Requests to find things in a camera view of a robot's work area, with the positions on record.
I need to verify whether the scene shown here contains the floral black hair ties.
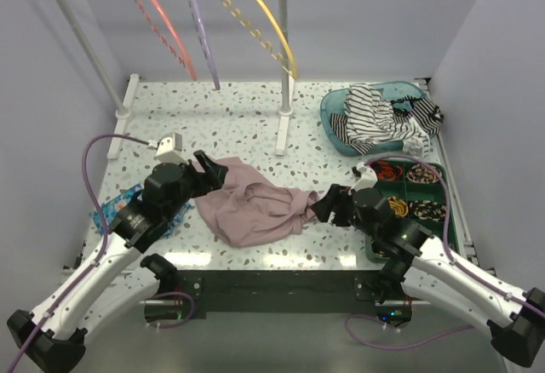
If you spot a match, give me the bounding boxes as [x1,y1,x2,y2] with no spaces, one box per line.
[407,199,448,221]

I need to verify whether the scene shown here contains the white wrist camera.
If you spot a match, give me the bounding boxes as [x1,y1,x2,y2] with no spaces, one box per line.
[352,162,378,192]
[155,132,186,164]

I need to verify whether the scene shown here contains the blue floral cloth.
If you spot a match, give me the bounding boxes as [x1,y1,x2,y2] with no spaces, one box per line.
[90,181,194,239]

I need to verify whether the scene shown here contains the yellow plastic hanger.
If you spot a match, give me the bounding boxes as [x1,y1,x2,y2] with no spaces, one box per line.
[219,0,299,80]

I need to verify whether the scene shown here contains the teal plastic basket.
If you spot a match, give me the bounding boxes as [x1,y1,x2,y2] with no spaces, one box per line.
[319,81,427,158]

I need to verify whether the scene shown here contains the grey white hanger rack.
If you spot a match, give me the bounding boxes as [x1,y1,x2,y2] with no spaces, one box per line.
[55,0,295,156]

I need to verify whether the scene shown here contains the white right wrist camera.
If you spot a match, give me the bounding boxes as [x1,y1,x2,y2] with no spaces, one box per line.
[352,162,378,192]

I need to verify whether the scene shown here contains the purple plastic hanger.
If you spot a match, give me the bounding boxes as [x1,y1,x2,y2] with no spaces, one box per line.
[188,0,221,90]

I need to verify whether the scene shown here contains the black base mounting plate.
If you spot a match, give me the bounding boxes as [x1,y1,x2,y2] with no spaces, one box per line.
[140,268,430,321]

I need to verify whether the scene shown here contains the pink tank top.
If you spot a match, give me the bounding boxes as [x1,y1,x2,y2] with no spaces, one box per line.
[195,157,319,248]

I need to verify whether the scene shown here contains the green compartment tray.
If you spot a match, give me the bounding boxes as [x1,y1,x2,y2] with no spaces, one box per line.
[371,160,459,252]

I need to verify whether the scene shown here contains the black white striped garment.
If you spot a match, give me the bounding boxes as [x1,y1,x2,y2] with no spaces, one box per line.
[330,83,445,158]

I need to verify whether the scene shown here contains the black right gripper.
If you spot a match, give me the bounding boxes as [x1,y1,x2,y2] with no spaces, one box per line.
[310,183,379,240]

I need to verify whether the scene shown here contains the yellow black hair ties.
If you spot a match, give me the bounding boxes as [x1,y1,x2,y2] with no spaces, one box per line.
[387,198,410,220]

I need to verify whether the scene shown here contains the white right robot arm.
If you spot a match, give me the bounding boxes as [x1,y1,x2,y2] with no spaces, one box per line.
[311,184,544,368]

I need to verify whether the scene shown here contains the leopard print hair ties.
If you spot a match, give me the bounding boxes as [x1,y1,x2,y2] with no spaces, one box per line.
[405,163,444,185]

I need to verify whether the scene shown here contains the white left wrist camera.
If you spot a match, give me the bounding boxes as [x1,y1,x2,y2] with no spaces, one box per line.
[155,132,186,164]

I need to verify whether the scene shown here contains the pink plastic hanger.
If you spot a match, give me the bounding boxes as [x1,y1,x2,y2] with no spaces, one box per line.
[134,0,198,81]

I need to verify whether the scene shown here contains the orange black hair ties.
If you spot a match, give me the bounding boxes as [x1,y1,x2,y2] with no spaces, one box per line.
[370,161,405,182]

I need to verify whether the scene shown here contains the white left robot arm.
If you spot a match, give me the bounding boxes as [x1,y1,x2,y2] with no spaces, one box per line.
[7,151,227,372]

